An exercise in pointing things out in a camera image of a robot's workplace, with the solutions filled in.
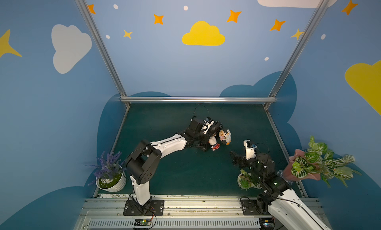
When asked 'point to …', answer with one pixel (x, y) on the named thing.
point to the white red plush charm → (214, 145)
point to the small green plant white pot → (245, 180)
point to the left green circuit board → (142, 222)
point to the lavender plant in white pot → (110, 176)
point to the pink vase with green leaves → (318, 162)
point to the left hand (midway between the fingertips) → (210, 131)
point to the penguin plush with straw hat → (225, 135)
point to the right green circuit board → (266, 223)
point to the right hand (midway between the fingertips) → (239, 148)
